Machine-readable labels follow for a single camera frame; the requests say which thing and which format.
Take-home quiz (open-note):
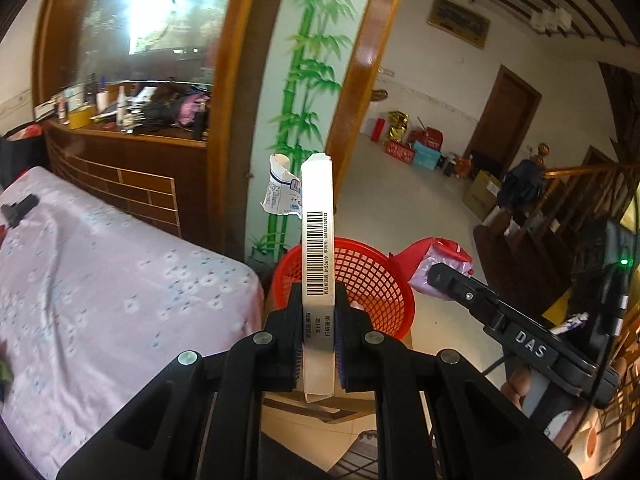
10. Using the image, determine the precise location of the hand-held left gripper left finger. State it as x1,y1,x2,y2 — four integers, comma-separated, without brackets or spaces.
56,282,306,480

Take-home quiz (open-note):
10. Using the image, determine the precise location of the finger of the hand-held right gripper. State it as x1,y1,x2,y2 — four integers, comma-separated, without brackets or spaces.
427,262,508,335

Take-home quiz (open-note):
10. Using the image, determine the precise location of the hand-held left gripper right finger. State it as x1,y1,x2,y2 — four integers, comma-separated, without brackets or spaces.
334,282,583,480

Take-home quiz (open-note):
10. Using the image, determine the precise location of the red plastic mesh basket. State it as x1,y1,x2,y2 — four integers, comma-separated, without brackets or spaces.
272,238,416,341

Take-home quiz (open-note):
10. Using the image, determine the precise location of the long white barcode box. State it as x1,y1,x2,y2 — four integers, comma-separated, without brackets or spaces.
300,154,337,403

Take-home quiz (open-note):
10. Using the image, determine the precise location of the torn white wrapper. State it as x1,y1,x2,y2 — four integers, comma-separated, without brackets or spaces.
261,154,304,220

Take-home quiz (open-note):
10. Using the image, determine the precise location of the person's right hand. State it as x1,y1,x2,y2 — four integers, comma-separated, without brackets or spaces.
500,364,535,415

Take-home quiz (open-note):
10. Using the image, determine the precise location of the pink and red plastic bag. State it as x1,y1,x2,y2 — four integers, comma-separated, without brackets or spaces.
390,236,473,301

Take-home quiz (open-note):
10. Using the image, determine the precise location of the brown cardboard box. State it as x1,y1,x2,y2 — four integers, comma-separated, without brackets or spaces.
462,170,503,221

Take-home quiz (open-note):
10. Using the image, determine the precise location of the dark jacket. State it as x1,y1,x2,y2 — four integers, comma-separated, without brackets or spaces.
497,159,546,216

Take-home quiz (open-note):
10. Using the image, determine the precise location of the teal box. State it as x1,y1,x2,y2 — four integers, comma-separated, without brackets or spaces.
412,142,443,170

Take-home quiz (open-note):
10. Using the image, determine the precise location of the wooden stair railing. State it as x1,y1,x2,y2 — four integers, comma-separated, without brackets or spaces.
535,144,640,281

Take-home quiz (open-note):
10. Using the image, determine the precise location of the patterned red gift box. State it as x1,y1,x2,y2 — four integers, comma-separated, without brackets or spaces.
384,140,416,163

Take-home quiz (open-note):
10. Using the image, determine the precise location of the brown wooden door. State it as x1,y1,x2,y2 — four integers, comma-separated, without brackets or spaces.
465,65,543,176

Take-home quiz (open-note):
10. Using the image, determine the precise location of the gold foil bag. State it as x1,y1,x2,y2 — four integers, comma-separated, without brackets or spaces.
387,110,411,142

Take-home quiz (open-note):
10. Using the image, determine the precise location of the floral pink tablecloth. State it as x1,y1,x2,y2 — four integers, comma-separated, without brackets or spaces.
0,166,265,480

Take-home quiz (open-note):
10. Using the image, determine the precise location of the wooden partition cabinet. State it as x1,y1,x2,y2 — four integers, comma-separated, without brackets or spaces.
31,0,416,261

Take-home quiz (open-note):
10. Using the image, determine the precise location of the pile of dark clothes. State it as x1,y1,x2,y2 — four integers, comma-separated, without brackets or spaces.
135,82,213,133

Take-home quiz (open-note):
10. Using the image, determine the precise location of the painted bamboo panel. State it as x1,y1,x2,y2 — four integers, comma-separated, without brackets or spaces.
249,0,387,261

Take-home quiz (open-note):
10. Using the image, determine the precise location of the black toy gun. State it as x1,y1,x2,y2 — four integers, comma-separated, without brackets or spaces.
0,195,40,226

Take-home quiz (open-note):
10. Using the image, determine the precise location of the yellow tape roll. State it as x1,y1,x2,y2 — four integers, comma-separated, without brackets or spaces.
67,107,95,130

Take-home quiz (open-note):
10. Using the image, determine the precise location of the black shopping bag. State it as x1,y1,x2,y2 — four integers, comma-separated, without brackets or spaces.
0,122,51,186

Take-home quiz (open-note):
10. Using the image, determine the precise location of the frosted glass panel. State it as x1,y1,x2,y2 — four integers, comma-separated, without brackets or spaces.
65,0,241,88

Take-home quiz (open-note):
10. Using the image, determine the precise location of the small framed wall picture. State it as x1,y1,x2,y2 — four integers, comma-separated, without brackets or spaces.
427,0,491,50

